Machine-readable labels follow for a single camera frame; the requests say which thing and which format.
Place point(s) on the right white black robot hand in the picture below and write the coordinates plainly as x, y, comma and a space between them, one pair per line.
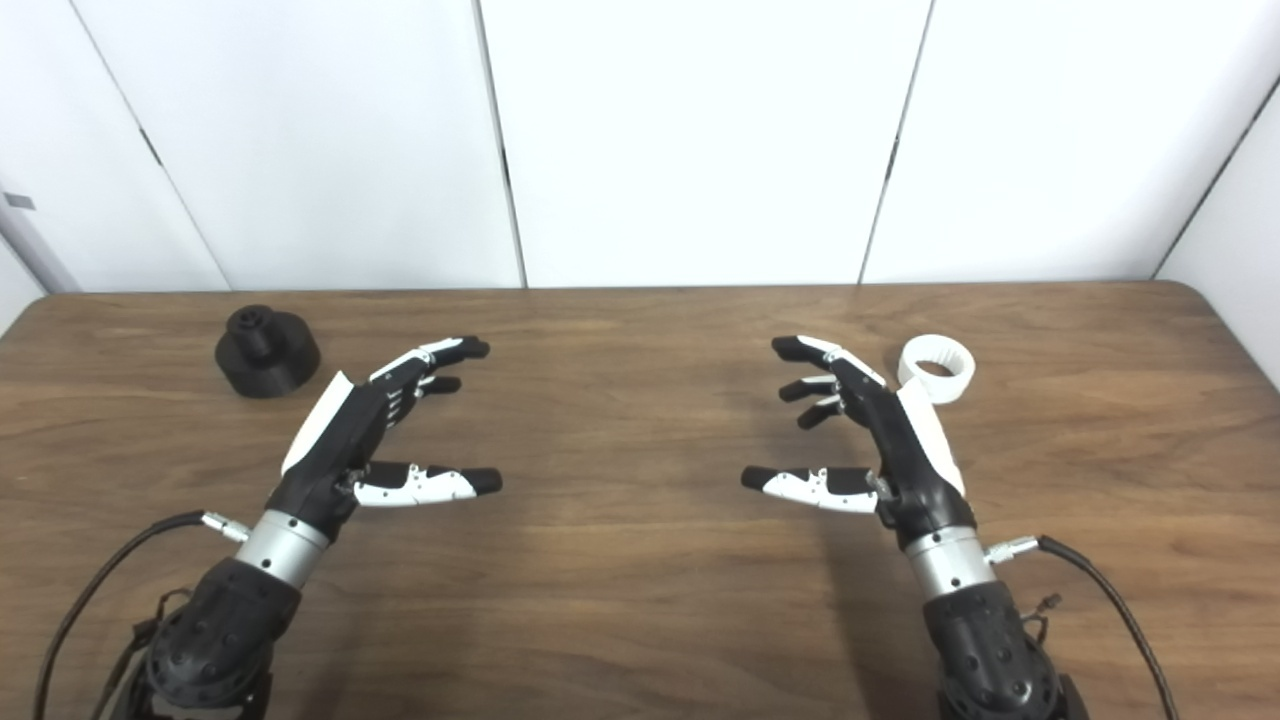
905, 450

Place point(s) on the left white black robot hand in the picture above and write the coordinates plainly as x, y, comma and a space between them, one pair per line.
330, 440

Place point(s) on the round black part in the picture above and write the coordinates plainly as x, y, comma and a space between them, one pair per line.
265, 365

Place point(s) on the grey wall post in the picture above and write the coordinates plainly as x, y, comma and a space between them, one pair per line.
30, 245

